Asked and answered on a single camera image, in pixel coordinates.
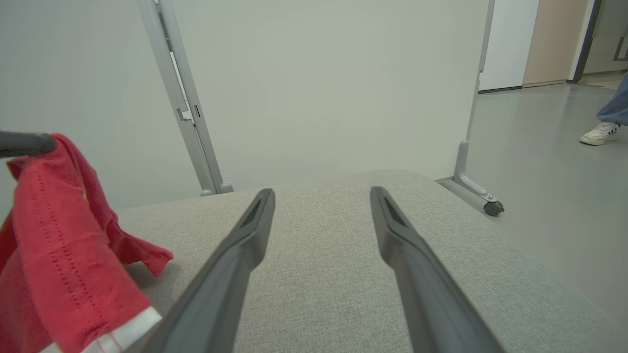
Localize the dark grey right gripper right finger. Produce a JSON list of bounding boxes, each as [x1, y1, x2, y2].
[[370, 186, 506, 353]]

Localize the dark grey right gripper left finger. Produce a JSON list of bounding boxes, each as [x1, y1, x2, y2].
[[142, 189, 276, 353]]

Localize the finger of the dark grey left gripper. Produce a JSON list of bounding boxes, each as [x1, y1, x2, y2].
[[0, 131, 57, 158]]

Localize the red Bulls 23 shorts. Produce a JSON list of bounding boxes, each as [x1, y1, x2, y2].
[[0, 132, 174, 353]]

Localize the grey fabric sofa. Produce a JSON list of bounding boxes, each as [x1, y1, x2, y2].
[[115, 169, 628, 353]]

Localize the grey partition foot with caster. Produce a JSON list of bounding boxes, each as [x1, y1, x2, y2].
[[436, 140, 505, 217]]

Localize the white sneaker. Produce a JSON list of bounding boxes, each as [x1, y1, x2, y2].
[[580, 122, 621, 146]]

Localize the blue jeans leg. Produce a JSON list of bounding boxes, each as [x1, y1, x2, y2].
[[596, 74, 628, 126]]

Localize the white partition panel grey frame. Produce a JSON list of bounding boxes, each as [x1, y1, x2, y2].
[[157, 0, 495, 194], [0, 0, 219, 221]]

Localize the grey door dark frame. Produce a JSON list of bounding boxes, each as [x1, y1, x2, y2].
[[572, 0, 628, 83]]

